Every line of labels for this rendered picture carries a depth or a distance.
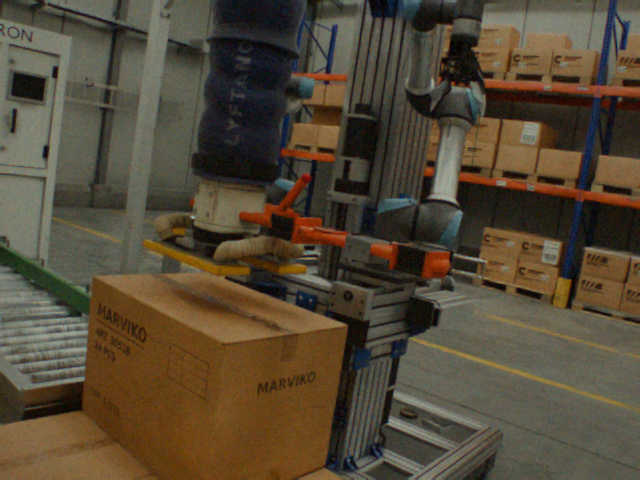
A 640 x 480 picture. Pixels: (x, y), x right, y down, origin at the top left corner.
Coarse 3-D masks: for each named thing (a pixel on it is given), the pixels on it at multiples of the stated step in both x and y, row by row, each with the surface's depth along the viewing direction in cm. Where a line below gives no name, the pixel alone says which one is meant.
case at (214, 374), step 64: (128, 320) 146; (192, 320) 132; (256, 320) 141; (320, 320) 150; (128, 384) 146; (192, 384) 128; (256, 384) 129; (320, 384) 146; (128, 448) 147; (192, 448) 128; (256, 448) 133; (320, 448) 151
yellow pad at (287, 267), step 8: (248, 256) 154; (272, 256) 155; (256, 264) 151; (264, 264) 149; (272, 264) 148; (280, 264) 148; (288, 264) 150; (296, 264) 152; (280, 272) 146; (288, 272) 148; (296, 272) 150; (304, 272) 152
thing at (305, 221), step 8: (272, 216) 133; (280, 216) 132; (288, 216) 138; (296, 216) 140; (304, 216) 139; (272, 224) 135; (280, 224) 133; (288, 224) 130; (296, 224) 130; (304, 224) 131; (312, 224) 133; (320, 224) 135; (272, 232) 133; (280, 232) 131; (288, 232) 130; (296, 232) 130; (288, 240) 130; (296, 240) 130; (304, 240) 132
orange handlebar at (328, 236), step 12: (192, 204) 159; (240, 216) 144; (252, 216) 141; (264, 216) 139; (300, 228) 130; (312, 228) 133; (324, 228) 129; (312, 240) 127; (324, 240) 125; (336, 240) 122; (372, 252) 116; (384, 252) 114; (432, 264) 107; (444, 264) 107
